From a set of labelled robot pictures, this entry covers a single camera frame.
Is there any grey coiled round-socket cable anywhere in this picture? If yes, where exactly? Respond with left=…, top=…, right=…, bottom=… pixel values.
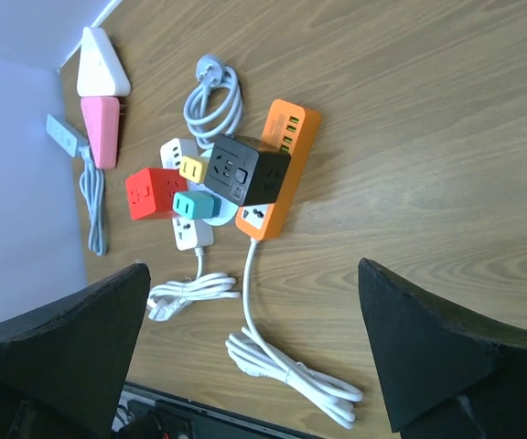
left=183, top=54, right=244, bottom=150

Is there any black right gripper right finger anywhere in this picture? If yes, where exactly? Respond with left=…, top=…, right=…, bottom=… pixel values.
left=358, top=259, right=527, bottom=438

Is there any light blue power strip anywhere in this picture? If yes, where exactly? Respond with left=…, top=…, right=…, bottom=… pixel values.
left=46, top=113, right=89, bottom=158

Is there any orange USB power strip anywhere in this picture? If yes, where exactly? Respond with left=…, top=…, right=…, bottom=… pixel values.
left=234, top=98, right=323, bottom=242

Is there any yellow plug adapter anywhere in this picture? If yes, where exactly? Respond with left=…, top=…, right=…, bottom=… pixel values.
left=178, top=155, right=210, bottom=184

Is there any light blue round socket base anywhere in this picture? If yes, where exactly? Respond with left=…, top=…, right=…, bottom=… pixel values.
left=188, top=149, right=239, bottom=229

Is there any red cube socket adapter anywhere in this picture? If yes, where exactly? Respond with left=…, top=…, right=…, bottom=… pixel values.
left=124, top=167, right=188, bottom=220

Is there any white triangular power strip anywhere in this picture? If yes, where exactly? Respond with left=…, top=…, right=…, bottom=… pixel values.
left=77, top=27, right=132, bottom=97

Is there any light blue strip cable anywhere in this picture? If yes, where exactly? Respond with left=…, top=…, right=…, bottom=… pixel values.
left=78, top=145, right=109, bottom=257

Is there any teal plug adapter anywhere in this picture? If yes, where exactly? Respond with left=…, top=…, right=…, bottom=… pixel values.
left=173, top=190, right=221, bottom=220

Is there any pink triangular power strip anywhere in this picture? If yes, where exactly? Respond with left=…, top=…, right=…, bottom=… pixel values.
left=81, top=96, right=121, bottom=170

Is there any white strip coiled cable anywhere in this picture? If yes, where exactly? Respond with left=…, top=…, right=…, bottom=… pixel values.
left=145, top=246, right=242, bottom=323

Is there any black cube socket adapter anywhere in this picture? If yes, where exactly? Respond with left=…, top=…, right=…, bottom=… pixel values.
left=204, top=134, right=291, bottom=207

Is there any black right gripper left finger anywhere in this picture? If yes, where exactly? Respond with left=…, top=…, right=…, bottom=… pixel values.
left=0, top=263, right=150, bottom=438

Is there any white orange-strip cable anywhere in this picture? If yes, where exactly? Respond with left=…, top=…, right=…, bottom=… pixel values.
left=224, top=237, right=365, bottom=431

